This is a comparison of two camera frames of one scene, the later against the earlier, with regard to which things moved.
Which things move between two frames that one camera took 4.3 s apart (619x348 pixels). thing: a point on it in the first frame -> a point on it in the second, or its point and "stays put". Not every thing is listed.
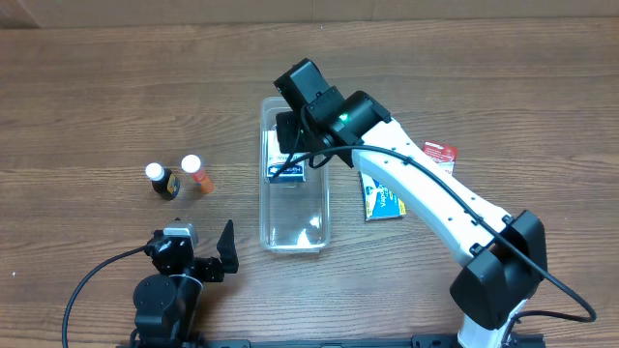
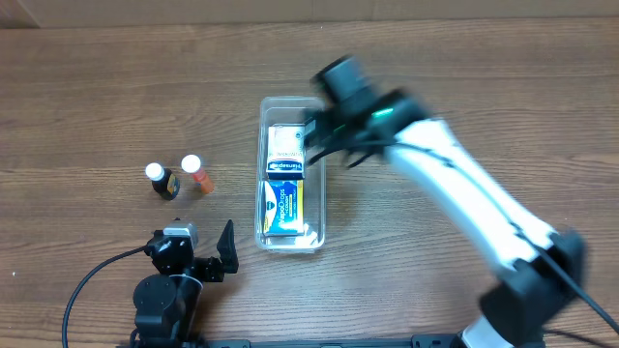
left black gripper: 204,267 stays put
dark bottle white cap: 165,183 stays put
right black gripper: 286,131 -> 315,131
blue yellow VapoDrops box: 378,201 -> 283,208
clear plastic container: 294,189 stays put
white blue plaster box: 281,167 stays put
